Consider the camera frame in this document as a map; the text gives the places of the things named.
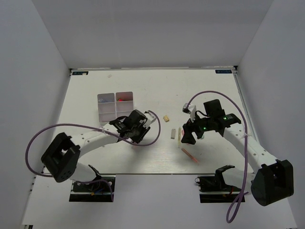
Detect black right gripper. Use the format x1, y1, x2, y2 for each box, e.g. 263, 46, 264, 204
181, 111, 214, 145

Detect yellow beige eraser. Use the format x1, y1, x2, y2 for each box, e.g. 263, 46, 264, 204
163, 116, 170, 122

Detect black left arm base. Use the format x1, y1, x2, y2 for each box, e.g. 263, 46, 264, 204
69, 176, 116, 203

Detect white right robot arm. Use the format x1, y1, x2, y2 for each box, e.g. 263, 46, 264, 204
181, 99, 294, 206

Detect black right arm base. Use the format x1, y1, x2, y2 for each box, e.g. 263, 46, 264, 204
194, 176, 241, 204

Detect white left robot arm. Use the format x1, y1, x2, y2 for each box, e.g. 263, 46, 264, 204
41, 110, 160, 190

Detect orange slim highlighter pen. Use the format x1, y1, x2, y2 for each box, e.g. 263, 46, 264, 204
181, 148, 199, 164

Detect yellow slim highlighter pen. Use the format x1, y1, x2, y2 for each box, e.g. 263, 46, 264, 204
177, 127, 181, 148

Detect grey white eraser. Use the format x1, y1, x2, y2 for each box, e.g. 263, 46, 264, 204
170, 129, 176, 139

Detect white right organizer container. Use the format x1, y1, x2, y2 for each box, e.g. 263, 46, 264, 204
115, 92, 134, 117

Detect white organizer container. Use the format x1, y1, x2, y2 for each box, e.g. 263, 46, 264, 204
115, 92, 134, 117
97, 93, 116, 126

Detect white left organizer container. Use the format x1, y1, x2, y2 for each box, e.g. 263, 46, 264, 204
97, 93, 116, 126

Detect blue label sticker left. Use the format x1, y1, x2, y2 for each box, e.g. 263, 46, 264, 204
71, 71, 89, 75

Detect blue label sticker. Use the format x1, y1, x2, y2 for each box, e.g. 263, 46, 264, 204
71, 71, 89, 75
215, 69, 232, 74

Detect blue label sticker right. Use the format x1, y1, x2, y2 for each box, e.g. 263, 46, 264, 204
215, 69, 232, 74

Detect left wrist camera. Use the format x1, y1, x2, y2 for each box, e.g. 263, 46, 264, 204
143, 111, 157, 129

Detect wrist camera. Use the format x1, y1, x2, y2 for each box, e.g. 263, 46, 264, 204
183, 103, 196, 122
143, 111, 157, 129

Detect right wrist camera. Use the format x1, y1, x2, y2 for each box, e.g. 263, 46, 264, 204
183, 103, 196, 122

